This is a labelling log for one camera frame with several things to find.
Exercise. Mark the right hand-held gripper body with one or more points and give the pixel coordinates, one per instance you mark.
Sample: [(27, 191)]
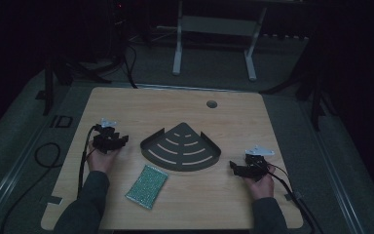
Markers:
[(256, 164)]

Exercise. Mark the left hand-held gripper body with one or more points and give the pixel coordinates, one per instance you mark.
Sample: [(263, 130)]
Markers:
[(103, 140)]

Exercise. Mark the green sparkly sponge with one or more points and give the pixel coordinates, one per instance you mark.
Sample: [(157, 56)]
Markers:
[(146, 186)]

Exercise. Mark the dark grey corner shelf rack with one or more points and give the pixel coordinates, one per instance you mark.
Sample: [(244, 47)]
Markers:
[(180, 149)]

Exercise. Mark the person's left hand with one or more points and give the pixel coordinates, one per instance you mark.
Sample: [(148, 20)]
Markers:
[(101, 160)]

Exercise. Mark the person's right hand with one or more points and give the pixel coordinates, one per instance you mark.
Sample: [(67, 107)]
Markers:
[(262, 187)]

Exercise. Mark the black tripod stand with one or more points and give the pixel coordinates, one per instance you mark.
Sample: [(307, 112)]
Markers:
[(48, 87), (315, 97)]

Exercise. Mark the metal floor rail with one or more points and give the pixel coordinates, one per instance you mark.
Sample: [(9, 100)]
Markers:
[(11, 185), (337, 182)]

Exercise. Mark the white metal table frame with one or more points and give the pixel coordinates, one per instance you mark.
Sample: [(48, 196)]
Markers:
[(178, 48)]

